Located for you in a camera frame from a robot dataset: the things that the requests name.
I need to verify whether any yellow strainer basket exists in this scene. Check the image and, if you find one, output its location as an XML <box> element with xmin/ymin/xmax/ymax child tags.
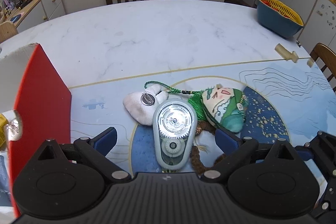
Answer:
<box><xmin>258</xmin><ymin>0</ymin><xmax>304</xmax><ymax>28</ymax></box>

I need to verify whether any white plush brooch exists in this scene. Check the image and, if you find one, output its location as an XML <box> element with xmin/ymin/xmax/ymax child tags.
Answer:
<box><xmin>123</xmin><ymin>84</ymin><xmax>170</xmax><ymax>126</ymax></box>

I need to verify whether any brown hair scrunchie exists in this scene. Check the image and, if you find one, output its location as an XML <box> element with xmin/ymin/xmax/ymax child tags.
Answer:
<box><xmin>189</xmin><ymin>120</ymin><xmax>226</xmax><ymax>175</ymax></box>

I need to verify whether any blue plastic basin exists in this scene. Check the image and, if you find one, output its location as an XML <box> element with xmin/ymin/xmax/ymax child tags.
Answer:
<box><xmin>256</xmin><ymin>0</ymin><xmax>305</xmax><ymax>39</ymax></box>

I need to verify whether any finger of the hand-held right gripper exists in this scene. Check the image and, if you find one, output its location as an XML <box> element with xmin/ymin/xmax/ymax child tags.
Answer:
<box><xmin>294</xmin><ymin>131</ymin><xmax>336</xmax><ymax>163</ymax></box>
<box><xmin>311</xmin><ymin>169</ymin><xmax>336</xmax><ymax>217</ymax></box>

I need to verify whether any white wooden sideboard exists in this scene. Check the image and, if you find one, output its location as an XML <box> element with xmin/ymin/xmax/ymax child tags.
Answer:
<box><xmin>0</xmin><ymin>0</ymin><xmax>66</xmax><ymax>31</ymax></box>

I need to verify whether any green embroidered sachet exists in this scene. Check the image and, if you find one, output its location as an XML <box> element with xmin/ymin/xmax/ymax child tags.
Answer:
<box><xmin>144</xmin><ymin>81</ymin><xmax>249</xmax><ymax>134</ymax></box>

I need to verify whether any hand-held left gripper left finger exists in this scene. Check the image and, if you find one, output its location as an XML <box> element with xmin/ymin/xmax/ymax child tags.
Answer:
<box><xmin>37</xmin><ymin>127</ymin><xmax>132</xmax><ymax>184</ymax></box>

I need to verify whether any pile of strawberries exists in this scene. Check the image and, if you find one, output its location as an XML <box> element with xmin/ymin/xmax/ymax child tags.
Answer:
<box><xmin>262</xmin><ymin>0</ymin><xmax>293</xmax><ymax>20</ymax></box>

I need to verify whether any beige peg piece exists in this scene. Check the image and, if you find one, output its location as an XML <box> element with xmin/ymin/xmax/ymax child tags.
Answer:
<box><xmin>275</xmin><ymin>43</ymin><xmax>299</xmax><ymax>62</ymax></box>

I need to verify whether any small yellow box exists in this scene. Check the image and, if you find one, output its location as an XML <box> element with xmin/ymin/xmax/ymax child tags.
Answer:
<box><xmin>0</xmin><ymin>113</ymin><xmax>8</xmax><ymax>148</ymax></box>

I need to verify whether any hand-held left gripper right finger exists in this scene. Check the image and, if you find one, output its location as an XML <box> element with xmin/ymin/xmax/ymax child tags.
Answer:
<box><xmin>199</xmin><ymin>127</ymin><xmax>292</xmax><ymax>184</ymax></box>

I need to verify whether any red cardboard box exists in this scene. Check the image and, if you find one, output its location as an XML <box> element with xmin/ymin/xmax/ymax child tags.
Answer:
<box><xmin>0</xmin><ymin>43</ymin><xmax>72</xmax><ymax>218</ymax></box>

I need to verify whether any light brown wooden chair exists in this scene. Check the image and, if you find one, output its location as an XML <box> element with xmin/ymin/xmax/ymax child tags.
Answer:
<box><xmin>310</xmin><ymin>43</ymin><xmax>336</xmax><ymax>83</ymax></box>

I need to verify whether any grey correction tape dispenser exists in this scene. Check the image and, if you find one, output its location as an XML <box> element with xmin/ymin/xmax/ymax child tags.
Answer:
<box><xmin>152</xmin><ymin>98</ymin><xmax>198</xmax><ymax>171</ymax></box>

